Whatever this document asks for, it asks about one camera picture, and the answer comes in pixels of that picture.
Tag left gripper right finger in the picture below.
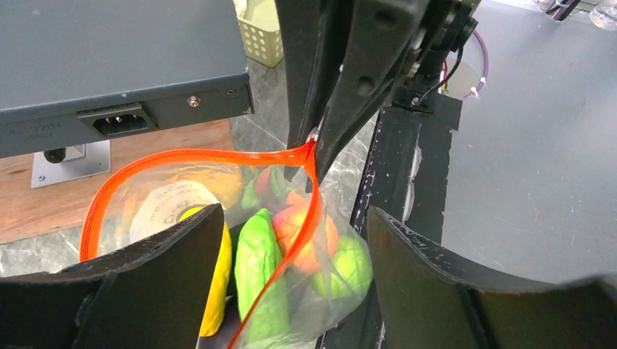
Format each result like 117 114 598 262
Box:
367 207 616 348

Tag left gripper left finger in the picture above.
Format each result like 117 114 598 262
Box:
1 204 224 348

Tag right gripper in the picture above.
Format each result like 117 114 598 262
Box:
275 1 479 182

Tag yellow corn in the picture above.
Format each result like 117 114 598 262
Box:
199 222 232 337

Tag green lime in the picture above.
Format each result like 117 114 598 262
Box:
312 236 373 300

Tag light green plastic basket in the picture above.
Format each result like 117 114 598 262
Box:
233 0 284 68

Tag orange fruit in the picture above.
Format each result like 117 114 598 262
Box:
272 190 341 276

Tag clear zip top bag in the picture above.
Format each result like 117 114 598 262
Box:
80 143 373 348

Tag wooden base board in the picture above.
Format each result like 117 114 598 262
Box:
0 119 235 245

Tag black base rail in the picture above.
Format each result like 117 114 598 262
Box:
315 95 463 348

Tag metal bracket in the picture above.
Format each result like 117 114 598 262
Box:
31 140 111 188

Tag dark grey network switch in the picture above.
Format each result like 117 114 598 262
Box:
1 0 253 157

